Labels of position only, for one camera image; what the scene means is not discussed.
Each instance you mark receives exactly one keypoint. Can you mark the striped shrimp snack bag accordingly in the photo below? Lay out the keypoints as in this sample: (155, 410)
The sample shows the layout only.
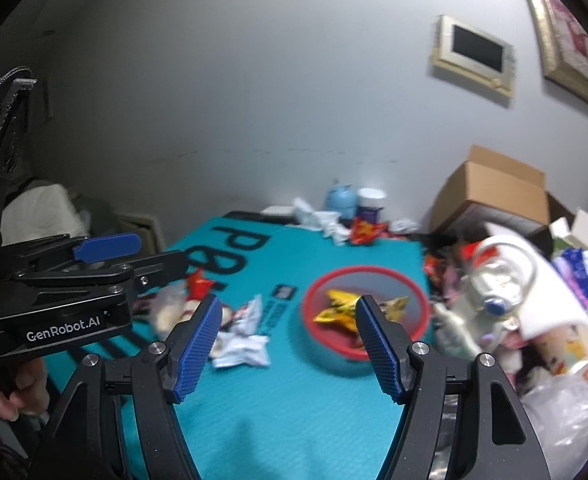
(394, 309)

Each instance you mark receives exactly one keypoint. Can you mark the blue deer humidifier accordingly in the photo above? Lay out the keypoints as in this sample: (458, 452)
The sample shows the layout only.
(341, 198)

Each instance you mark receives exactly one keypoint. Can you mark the person's left hand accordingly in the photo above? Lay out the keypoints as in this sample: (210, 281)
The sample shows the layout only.
(30, 395)

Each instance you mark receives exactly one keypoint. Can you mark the white cartoon water bottle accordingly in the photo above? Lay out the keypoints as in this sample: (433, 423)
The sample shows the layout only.
(487, 308)

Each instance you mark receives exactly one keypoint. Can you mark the crumpled white tissue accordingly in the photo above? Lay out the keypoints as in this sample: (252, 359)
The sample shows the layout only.
(326, 222)

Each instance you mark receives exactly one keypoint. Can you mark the white open carton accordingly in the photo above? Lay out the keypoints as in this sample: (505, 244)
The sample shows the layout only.
(573, 235)

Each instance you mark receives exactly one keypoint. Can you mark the white black printed snack packet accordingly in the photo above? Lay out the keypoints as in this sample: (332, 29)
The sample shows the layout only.
(247, 318)

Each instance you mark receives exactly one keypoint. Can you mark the small red candy packet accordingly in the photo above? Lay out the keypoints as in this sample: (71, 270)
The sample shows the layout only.
(198, 286)

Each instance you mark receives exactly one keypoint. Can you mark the white red plum drink bag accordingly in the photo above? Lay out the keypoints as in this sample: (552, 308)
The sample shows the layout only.
(192, 305)

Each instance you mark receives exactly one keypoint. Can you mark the wall intercom panel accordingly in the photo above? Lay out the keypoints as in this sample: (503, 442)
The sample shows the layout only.
(469, 52)

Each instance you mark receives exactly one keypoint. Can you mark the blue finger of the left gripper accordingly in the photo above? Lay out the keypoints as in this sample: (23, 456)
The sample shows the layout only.
(159, 270)
(104, 248)

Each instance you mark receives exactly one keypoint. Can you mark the white lid purple jar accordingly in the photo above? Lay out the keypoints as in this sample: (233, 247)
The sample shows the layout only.
(370, 203)

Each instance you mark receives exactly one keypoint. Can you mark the framed picture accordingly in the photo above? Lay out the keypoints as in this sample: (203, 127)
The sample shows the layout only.
(563, 45)

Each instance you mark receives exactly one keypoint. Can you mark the small crumpled white wrapper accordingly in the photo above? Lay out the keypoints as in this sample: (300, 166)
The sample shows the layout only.
(403, 226)

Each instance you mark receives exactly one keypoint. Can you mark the purple white tissue pack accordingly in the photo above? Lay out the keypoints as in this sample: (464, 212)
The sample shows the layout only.
(572, 266)

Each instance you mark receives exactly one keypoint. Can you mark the red snack packet by jar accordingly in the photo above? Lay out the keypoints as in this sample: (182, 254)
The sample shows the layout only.
(363, 232)

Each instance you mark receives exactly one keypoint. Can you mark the white quilted jacket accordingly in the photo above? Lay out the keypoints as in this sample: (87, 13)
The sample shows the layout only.
(40, 212)

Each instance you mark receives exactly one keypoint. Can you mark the white snack wrapper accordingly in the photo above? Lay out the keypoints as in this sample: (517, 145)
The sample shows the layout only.
(232, 350)

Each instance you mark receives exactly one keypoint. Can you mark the cardboard box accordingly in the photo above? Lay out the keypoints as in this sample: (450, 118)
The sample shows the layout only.
(493, 187)

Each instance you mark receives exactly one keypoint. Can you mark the yellow snack bag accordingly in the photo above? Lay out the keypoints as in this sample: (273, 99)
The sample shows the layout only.
(341, 312)

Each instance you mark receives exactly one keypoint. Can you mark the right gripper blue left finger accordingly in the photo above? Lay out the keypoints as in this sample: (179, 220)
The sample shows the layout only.
(189, 345)

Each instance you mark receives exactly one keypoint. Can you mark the white foam sheet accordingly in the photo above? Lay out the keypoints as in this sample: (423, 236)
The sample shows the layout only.
(550, 302)

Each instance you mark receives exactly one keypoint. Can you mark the teal bubble mat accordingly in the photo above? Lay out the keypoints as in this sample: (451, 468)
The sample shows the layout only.
(309, 414)

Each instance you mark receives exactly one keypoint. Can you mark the clear plastic bag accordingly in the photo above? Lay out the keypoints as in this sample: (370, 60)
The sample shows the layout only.
(166, 308)

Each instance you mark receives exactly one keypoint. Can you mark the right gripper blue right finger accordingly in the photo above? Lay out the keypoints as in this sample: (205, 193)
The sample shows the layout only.
(387, 346)

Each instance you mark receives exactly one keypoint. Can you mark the red plastic basket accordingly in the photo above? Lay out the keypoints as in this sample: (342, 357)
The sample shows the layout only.
(382, 284)

